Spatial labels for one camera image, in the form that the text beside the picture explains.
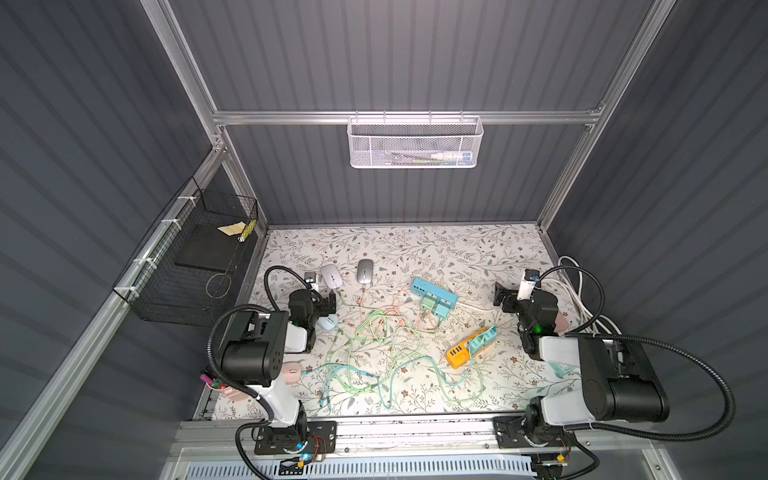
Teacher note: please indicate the yellow sticky note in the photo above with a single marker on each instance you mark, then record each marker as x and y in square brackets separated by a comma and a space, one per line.
[233, 229]

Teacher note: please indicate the orange power strip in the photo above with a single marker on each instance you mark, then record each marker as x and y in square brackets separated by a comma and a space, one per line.
[459, 354]

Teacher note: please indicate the pink pen cup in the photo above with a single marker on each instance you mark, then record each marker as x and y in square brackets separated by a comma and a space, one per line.
[223, 390]

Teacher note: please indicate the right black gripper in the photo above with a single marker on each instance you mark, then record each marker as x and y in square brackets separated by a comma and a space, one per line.
[509, 299]

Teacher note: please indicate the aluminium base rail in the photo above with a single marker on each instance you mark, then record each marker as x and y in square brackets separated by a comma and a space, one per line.
[396, 435]

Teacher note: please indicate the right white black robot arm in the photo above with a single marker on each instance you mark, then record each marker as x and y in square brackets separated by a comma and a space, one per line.
[619, 387]

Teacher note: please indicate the teal charger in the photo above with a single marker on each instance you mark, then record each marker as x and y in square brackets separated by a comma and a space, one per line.
[482, 339]

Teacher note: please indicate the white wireless mouse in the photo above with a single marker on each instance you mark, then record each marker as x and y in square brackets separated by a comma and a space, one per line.
[332, 276]

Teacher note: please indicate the white wire mesh basket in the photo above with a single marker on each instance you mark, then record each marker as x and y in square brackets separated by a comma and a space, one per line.
[414, 141]

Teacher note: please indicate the pink wireless mouse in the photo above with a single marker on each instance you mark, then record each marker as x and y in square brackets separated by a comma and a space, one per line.
[291, 373]

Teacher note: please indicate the teal charger plug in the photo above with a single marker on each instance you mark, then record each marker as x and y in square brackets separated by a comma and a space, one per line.
[441, 310]

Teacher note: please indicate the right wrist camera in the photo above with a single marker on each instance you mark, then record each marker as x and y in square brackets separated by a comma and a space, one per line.
[528, 283]

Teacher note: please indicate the pink power strip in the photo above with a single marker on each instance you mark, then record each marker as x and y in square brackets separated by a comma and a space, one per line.
[562, 324]

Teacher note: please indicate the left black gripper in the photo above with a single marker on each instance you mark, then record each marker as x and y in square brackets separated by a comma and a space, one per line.
[324, 302]

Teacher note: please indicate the blue power strip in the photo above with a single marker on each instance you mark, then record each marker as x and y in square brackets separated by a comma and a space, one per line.
[423, 288]

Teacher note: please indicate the silver grey wireless mouse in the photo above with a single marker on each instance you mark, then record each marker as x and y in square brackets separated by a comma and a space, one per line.
[365, 271]

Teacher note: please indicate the black notebook in basket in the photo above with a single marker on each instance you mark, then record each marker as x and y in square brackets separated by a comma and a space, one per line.
[206, 248]

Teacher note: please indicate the light blue wireless mouse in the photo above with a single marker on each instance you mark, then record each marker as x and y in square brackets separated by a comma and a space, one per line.
[328, 323]

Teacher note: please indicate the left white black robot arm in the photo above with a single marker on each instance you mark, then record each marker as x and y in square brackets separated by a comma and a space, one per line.
[246, 347]

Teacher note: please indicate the black wire wall basket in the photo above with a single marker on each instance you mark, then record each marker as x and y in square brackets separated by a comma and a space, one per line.
[157, 290]

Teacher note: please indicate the light green charger plug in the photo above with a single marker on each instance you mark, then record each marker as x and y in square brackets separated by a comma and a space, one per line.
[428, 304]

